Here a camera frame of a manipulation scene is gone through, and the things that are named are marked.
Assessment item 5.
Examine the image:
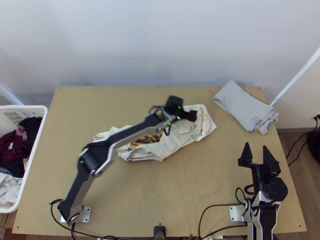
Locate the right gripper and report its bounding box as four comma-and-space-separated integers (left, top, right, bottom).
237, 142, 281, 188

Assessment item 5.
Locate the white t-shirt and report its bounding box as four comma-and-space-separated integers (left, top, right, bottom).
93, 103, 218, 163

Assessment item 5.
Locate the grey t-shirt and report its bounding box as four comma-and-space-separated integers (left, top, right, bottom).
212, 80, 280, 136

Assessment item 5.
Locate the white laundry basket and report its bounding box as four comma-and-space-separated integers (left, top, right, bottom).
0, 105, 48, 214

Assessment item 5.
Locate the heap of clothes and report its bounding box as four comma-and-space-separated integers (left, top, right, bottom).
0, 116, 43, 208

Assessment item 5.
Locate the black cable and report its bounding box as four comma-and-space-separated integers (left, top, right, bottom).
285, 131, 314, 167
198, 203, 248, 240
49, 198, 121, 240
155, 123, 174, 137

